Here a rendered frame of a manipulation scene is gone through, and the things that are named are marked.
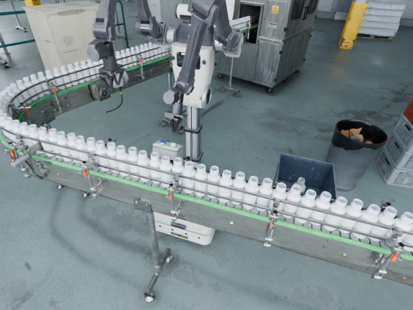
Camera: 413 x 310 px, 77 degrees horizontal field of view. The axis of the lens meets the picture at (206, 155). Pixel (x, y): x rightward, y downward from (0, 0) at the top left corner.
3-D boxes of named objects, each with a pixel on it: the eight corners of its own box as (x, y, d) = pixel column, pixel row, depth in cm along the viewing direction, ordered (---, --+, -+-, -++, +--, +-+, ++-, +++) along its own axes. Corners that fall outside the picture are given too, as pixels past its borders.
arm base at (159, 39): (163, 43, 153) (166, 22, 151) (157, 39, 145) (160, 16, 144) (149, 42, 155) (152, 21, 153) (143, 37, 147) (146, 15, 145)
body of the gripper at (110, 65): (98, 73, 116) (94, 56, 111) (111, 66, 124) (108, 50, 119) (110, 75, 115) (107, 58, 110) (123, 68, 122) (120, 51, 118)
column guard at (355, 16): (337, 48, 716) (353, 2, 649) (337, 44, 746) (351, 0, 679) (353, 50, 707) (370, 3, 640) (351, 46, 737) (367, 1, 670)
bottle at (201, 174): (193, 189, 126) (193, 163, 116) (204, 187, 128) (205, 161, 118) (196, 198, 122) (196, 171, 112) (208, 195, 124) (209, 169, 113)
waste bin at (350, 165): (316, 189, 273) (337, 138, 234) (316, 163, 307) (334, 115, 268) (363, 199, 263) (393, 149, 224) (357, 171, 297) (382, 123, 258)
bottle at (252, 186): (239, 206, 119) (244, 180, 109) (244, 198, 123) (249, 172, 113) (252, 211, 117) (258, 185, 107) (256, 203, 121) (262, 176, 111)
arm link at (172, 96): (195, 86, 125) (181, 75, 127) (185, 86, 115) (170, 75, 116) (184, 106, 130) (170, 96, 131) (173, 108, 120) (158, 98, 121)
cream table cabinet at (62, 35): (99, 65, 542) (85, 0, 470) (119, 72, 514) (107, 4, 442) (48, 80, 470) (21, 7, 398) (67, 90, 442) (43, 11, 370)
